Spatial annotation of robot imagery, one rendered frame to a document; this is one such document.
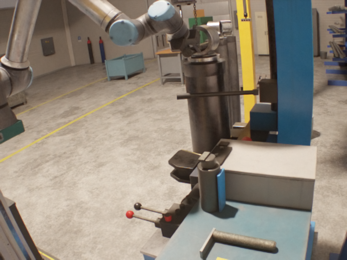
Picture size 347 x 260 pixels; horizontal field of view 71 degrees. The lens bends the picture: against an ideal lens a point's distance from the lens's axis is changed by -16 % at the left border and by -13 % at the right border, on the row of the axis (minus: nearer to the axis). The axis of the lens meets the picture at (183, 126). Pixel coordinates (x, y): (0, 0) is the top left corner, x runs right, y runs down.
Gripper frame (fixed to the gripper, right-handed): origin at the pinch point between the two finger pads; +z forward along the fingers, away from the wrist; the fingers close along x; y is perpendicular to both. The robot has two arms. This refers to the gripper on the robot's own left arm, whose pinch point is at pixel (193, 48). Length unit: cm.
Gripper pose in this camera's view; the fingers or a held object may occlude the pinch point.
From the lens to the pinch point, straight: 130.8
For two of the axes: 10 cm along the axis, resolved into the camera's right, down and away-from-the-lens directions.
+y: 1.4, -9.7, 1.8
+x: -9.1, -0.5, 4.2
